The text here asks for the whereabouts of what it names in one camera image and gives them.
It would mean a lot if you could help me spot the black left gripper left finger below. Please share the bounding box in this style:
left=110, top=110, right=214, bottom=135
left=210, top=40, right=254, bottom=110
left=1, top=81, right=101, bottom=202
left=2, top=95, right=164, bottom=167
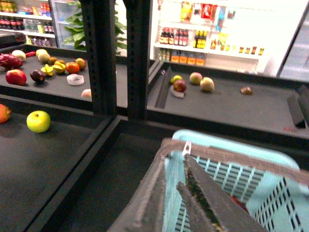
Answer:
left=177, top=182, right=216, bottom=232

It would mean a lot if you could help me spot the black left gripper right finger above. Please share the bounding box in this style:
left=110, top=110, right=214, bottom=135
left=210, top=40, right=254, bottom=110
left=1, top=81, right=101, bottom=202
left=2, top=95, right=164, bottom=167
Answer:
left=184, top=155, right=265, bottom=232

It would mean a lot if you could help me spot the light blue plastic basket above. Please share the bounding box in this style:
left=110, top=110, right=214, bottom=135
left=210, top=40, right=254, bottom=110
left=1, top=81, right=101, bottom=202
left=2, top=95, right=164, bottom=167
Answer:
left=163, top=130, right=309, bottom=232

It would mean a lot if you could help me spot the white tape roll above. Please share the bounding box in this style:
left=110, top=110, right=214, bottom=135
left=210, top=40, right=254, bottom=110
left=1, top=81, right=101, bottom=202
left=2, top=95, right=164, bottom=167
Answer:
left=67, top=74, right=84, bottom=86

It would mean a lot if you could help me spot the bright green apple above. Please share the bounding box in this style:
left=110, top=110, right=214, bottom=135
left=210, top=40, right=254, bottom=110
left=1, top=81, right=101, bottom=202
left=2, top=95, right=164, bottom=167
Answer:
left=26, top=110, right=51, bottom=133

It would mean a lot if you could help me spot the green potted plant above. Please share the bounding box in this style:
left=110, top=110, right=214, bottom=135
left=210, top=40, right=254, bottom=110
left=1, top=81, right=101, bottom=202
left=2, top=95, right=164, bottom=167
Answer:
left=63, top=0, right=127, bottom=55

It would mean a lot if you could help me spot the red apple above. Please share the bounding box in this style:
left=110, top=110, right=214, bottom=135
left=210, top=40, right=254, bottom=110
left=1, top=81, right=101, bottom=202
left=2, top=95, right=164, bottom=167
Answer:
left=5, top=69, right=27, bottom=86

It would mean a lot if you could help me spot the red dragon fruit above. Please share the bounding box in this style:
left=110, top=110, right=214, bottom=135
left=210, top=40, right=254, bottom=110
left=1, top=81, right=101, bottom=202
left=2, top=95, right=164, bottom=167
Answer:
left=0, top=54, right=23, bottom=70

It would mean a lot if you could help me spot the white cable tie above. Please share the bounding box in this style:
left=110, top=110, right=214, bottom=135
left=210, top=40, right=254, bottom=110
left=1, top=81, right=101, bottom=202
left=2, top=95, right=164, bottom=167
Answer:
left=182, top=141, right=192, bottom=157

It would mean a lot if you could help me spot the black metal shelf frame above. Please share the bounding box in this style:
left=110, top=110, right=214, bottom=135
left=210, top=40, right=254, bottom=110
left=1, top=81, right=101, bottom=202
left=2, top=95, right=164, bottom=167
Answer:
left=0, top=0, right=309, bottom=232

